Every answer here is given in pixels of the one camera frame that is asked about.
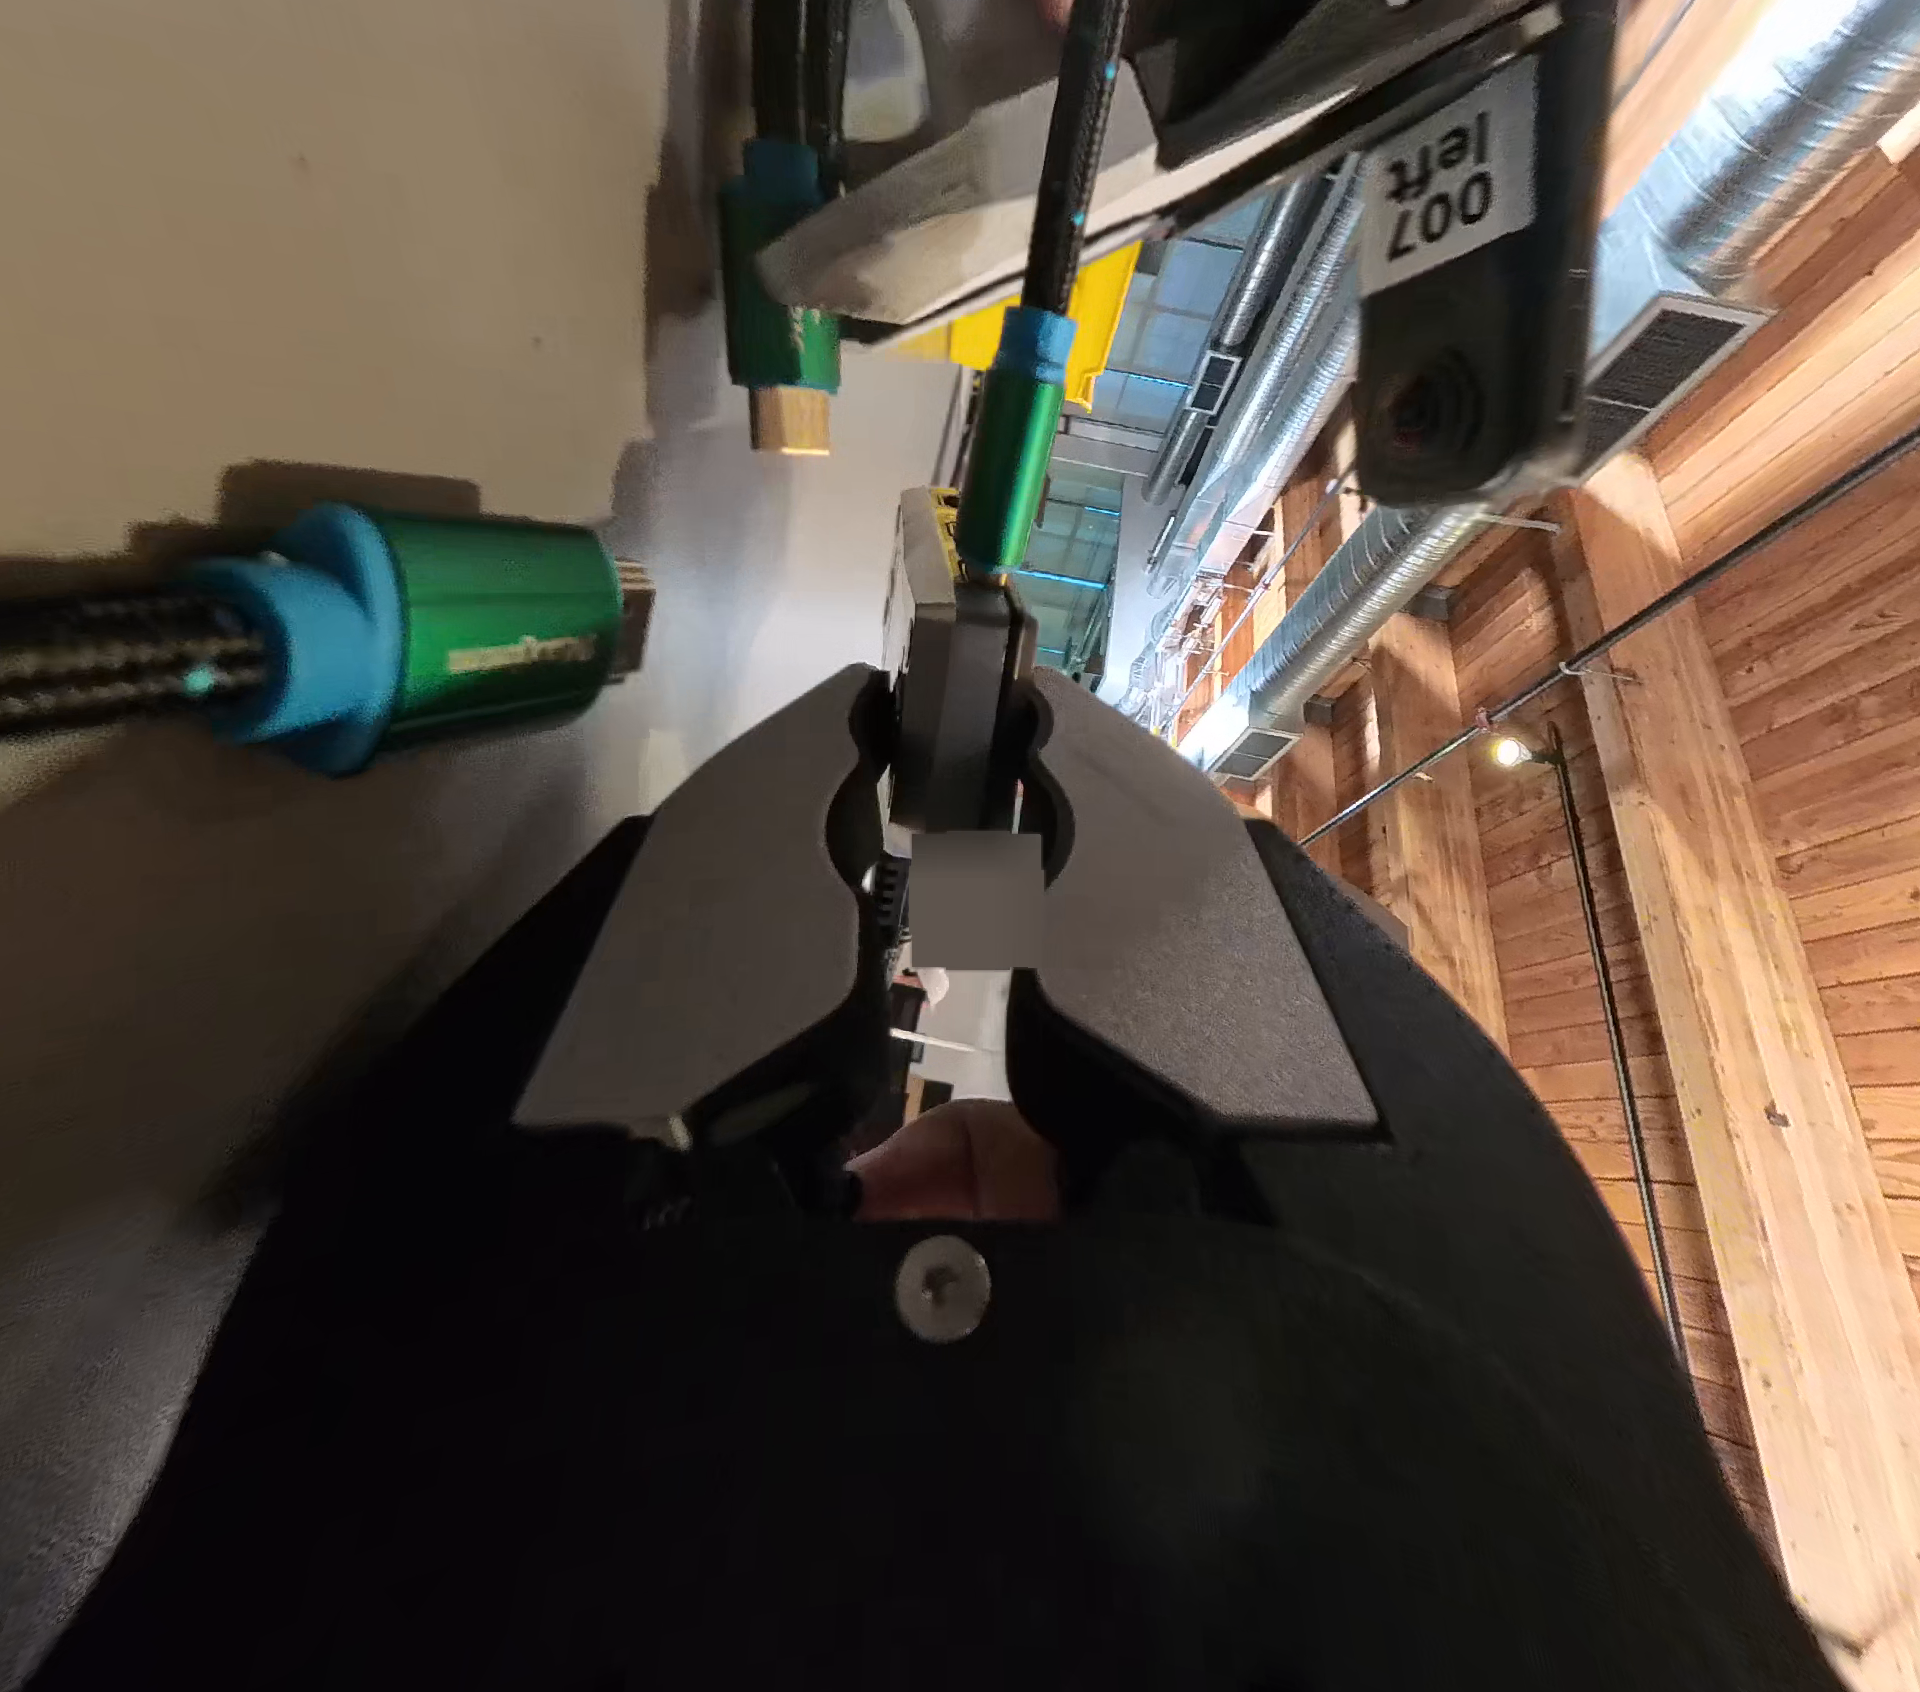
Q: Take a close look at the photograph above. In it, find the grey vent grille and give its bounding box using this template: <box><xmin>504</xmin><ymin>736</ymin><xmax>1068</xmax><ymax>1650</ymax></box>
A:
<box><xmin>1574</xmin><ymin>289</ymin><xmax>1776</xmax><ymax>468</ymax></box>

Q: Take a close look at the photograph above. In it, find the silver ventilation duct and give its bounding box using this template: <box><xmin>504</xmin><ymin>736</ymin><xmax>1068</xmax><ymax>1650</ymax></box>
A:
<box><xmin>1581</xmin><ymin>0</ymin><xmax>1920</xmax><ymax>292</ymax></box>
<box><xmin>1176</xmin><ymin>504</ymin><xmax>1510</xmax><ymax>783</ymax></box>

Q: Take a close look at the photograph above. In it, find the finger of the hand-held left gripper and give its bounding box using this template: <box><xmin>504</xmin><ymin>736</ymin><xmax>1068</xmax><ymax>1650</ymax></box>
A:
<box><xmin>754</xmin><ymin>60</ymin><xmax>1361</xmax><ymax>336</ymax></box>
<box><xmin>1157</xmin><ymin>0</ymin><xmax>1571</xmax><ymax>174</ymax></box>

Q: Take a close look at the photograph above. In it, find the green plug black braided cable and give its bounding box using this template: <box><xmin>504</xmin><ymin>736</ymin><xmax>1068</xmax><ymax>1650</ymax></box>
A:
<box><xmin>0</xmin><ymin>503</ymin><xmax>661</xmax><ymax>781</ymax></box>
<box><xmin>952</xmin><ymin>0</ymin><xmax>1179</xmax><ymax>584</ymax></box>
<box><xmin>715</xmin><ymin>0</ymin><xmax>879</xmax><ymax>460</ymax></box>

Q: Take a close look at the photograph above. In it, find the grey usb hub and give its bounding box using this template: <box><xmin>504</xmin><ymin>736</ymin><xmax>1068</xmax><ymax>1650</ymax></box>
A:
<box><xmin>876</xmin><ymin>485</ymin><xmax>1040</xmax><ymax>843</ymax></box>

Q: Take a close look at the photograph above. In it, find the black ceiling rod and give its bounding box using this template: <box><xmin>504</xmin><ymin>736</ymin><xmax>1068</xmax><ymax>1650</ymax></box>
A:
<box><xmin>1294</xmin><ymin>424</ymin><xmax>1920</xmax><ymax>853</ymax></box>

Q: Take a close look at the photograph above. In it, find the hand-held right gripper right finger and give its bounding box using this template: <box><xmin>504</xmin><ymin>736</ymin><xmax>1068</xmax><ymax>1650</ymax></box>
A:
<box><xmin>1002</xmin><ymin>668</ymin><xmax>1386</xmax><ymax>1140</ymax></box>

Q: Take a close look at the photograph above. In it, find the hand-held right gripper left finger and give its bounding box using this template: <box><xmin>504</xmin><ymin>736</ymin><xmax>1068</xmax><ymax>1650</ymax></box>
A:
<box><xmin>509</xmin><ymin>665</ymin><xmax>901</xmax><ymax>1140</ymax></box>

